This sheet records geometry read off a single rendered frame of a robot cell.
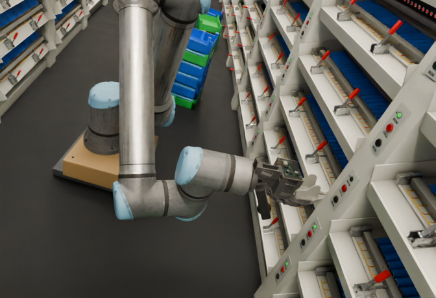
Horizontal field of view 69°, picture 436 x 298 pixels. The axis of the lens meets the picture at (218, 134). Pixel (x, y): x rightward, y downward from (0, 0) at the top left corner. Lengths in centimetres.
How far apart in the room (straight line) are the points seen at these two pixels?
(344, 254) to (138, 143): 57
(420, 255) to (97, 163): 114
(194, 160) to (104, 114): 69
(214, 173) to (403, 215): 39
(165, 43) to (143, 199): 51
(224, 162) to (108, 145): 78
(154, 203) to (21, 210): 78
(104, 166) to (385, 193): 103
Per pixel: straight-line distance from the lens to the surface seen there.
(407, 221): 75
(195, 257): 136
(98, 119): 135
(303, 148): 114
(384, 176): 80
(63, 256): 133
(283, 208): 118
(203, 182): 72
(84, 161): 141
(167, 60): 109
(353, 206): 86
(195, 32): 212
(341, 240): 91
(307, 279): 104
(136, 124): 78
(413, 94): 76
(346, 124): 96
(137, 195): 77
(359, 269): 87
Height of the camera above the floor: 113
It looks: 35 degrees down
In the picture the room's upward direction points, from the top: 20 degrees clockwise
